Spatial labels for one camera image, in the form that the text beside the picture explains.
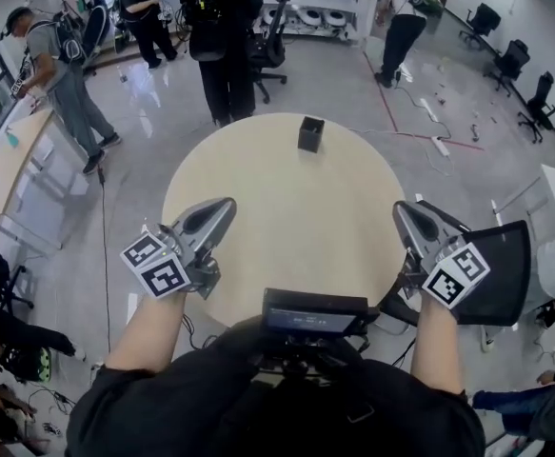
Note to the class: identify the black backpack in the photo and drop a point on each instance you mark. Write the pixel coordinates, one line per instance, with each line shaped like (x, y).
(204, 3)
(70, 41)

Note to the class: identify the person's black shirt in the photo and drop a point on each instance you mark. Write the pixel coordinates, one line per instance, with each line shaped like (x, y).
(267, 412)

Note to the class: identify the black high-back office chair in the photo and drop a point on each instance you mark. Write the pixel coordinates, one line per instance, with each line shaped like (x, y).
(270, 50)

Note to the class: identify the person's left forearm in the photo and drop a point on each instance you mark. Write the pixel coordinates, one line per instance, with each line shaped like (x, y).
(148, 336)

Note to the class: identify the black square cup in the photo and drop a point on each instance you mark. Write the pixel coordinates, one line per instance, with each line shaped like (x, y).
(310, 136)

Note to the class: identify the white power strip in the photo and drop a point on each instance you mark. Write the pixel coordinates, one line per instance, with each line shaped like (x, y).
(441, 146)

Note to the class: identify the white shelf unit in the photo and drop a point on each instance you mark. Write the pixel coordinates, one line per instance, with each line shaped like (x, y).
(360, 12)

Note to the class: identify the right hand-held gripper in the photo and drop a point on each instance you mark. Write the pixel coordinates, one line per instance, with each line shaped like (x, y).
(453, 274)

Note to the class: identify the black screen device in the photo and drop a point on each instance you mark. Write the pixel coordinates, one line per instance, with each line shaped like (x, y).
(315, 317)

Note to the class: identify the person's right forearm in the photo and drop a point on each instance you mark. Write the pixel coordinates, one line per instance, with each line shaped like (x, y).
(436, 350)

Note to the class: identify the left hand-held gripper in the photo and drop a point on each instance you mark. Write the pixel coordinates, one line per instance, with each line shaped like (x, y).
(163, 269)

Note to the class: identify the white round device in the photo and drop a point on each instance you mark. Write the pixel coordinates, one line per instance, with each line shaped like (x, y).
(338, 18)
(312, 17)

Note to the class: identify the black mesh office chair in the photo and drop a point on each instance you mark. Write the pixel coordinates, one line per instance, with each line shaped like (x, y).
(501, 264)

